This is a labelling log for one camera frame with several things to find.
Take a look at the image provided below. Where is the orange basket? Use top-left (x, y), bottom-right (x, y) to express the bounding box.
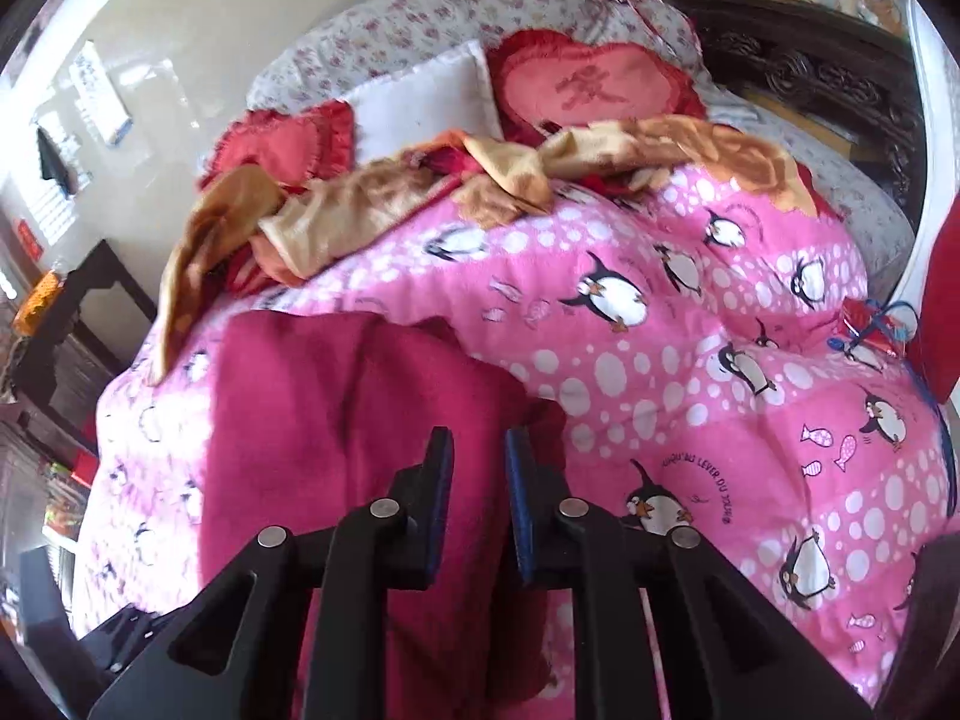
top-left (10, 268), bottom-right (67, 337)

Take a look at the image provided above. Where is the red packet with blue cord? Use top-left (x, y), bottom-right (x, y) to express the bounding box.
top-left (827, 297), bottom-right (921, 374)

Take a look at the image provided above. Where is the grey bed sheet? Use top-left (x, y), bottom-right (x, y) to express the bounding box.
top-left (703, 82), bottom-right (914, 282)

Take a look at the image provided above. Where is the maroon knit sweater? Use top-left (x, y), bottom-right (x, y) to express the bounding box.
top-left (198, 310), bottom-right (572, 720)

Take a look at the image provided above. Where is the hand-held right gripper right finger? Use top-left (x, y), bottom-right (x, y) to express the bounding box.
top-left (505, 426), bottom-right (876, 720)

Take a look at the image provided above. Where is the pink penguin print blanket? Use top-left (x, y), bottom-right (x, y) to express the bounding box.
top-left (70, 163), bottom-right (955, 720)

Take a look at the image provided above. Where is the white pillow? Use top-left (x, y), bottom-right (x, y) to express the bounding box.
top-left (336, 37), bottom-right (505, 167)

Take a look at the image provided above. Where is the dark wooden desk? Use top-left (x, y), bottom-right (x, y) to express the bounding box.
top-left (10, 238), bottom-right (160, 455)

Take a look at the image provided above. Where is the red cloth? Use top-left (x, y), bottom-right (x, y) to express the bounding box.
top-left (910, 193), bottom-right (960, 404)

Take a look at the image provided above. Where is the dark wooden headboard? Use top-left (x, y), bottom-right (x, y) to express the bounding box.
top-left (663, 0), bottom-right (929, 227)

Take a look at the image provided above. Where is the orange floral blanket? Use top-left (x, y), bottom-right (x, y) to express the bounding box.
top-left (150, 115), bottom-right (820, 385)

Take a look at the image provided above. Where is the black wall item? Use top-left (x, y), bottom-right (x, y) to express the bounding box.
top-left (34, 126), bottom-right (74, 182)

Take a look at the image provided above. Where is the white chair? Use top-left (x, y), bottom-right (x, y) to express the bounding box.
top-left (889, 0), bottom-right (960, 299)

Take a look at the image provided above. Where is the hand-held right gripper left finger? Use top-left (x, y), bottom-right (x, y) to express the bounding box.
top-left (88, 426), bottom-right (456, 720)

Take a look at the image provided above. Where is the red heart pillow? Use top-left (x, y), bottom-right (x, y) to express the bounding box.
top-left (486, 28), bottom-right (707, 145)
top-left (197, 100), bottom-right (358, 194)

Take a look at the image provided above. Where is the wall calendar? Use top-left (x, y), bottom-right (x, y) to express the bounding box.
top-left (67, 40), bottom-right (134, 146)

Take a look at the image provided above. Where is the floral print pillow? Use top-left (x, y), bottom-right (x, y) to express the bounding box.
top-left (246, 0), bottom-right (707, 132)

